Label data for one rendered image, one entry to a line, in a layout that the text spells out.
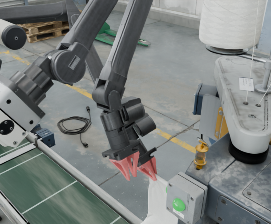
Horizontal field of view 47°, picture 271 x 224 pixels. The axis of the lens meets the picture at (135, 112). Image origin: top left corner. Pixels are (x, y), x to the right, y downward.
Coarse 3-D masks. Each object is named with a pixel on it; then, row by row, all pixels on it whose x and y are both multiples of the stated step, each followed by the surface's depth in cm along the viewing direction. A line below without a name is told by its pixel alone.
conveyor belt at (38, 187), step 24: (0, 168) 214; (24, 168) 214; (48, 168) 214; (0, 192) 206; (24, 192) 195; (48, 192) 195; (72, 192) 195; (24, 216) 178; (48, 216) 178; (72, 216) 178; (96, 216) 178; (120, 216) 178
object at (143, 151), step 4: (136, 148) 105; (140, 148) 106; (144, 148) 107; (152, 148) 108; (140, 152) 105; (144, 152) 106; (148, 152) 106; (152, 152) 108; (140, 156) 104; (132, 164) 107
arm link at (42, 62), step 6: (48, 54) 75; (54, 54) 73; (36, 60) 74; (42, 60) 71; (48, 60) 71; (42, 66) 71; (48, 66) 72; (48, 72) 72; (54, 78) 73; (72, 84) 76
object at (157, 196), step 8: (152, 184) 110; (160, 184) 106; (152, 192) 111; (160, 192) 108; (152, 200) 113; (160, 200) 110; (152, 208) 115; (160, 208) 112; (152, 216) 116; (160, 216) 113; (168, 216) 110
